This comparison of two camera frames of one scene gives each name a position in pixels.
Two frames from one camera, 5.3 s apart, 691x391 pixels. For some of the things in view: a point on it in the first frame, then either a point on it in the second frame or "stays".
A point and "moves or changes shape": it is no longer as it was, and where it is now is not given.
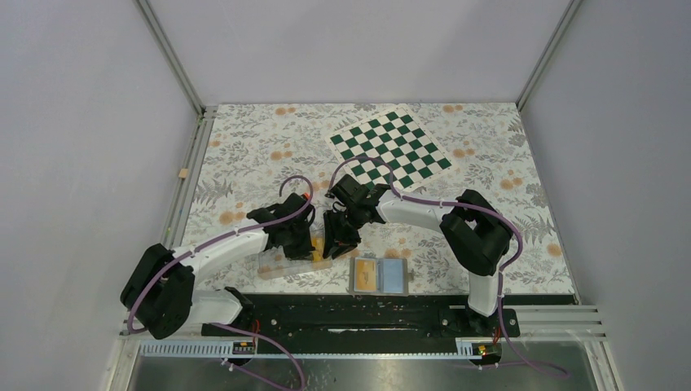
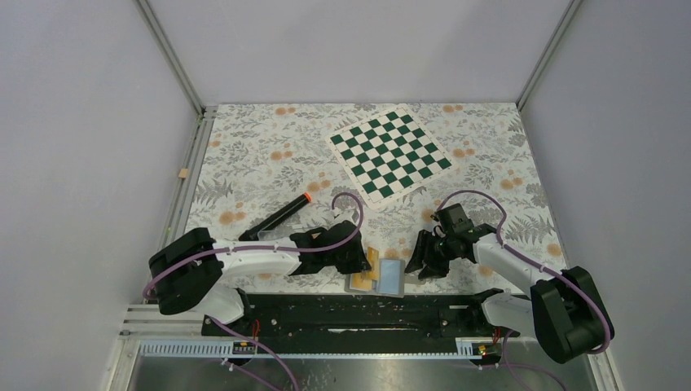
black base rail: (362, 316) stays
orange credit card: (318, 243) moves or changes shape
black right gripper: (332, 232) -> (434, 269)
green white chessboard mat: (414, 157) stays
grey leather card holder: (378, 276) stays
